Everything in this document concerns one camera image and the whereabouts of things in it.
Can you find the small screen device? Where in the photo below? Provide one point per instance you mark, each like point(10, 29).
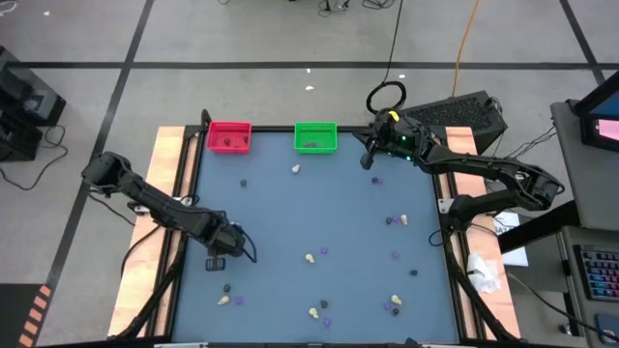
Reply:
point(607, 129)

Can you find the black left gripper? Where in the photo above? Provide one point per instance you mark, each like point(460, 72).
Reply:
point(227, 239)

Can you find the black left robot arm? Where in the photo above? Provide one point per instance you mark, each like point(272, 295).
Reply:
point(159, 208)

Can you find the white metal bracket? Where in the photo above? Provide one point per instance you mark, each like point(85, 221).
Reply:
point(444, 206)
point(138, 208)

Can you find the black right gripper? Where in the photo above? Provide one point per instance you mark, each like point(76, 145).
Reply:
point(401, 142)

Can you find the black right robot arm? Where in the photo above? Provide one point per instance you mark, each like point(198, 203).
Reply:
point(483, 166)

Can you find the black diagonal beam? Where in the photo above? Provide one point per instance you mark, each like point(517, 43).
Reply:
point(537, 229)

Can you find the cream skull decoration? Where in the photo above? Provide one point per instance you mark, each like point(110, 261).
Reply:
point(309, 258)
point(314, 312)
point(296, 168)
point(396, 299)
point(223, 300)
point(403, 219)

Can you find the large black equipment case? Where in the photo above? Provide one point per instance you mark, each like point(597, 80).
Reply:
point(29, 96)

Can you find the small black equipment case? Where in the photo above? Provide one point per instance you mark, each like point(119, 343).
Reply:
point(17, 140)

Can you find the grey desk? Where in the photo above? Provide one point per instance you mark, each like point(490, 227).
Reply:
point(570, 145)

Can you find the red plastic basket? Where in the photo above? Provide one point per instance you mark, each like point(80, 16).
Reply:
point(237, 147)

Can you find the backlit keyboard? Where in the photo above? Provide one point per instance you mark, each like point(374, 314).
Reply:
point(599, 273)

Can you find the wooden side board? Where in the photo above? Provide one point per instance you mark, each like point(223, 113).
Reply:
point(140, 270)
point(459, 145)

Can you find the crumpled white paper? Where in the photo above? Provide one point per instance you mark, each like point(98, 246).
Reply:
point(483, 275)

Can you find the yellow tag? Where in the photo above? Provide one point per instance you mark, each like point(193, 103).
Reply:
point(394, 116)

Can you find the black monitor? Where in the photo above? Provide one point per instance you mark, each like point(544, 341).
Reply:
point(607, 104)

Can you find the orange striped floor mat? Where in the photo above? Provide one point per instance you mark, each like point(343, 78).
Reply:
point(12, 314)

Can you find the computer mouse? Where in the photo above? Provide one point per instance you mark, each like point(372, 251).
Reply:
point(608, 328)

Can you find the white paper sheet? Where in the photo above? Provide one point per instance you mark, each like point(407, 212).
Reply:
point(515, 256)

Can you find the black perforated computer case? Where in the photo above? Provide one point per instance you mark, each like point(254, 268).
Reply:
point(450, 113)

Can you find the green plastic basket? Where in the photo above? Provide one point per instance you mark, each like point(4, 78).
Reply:
point(326, 147)

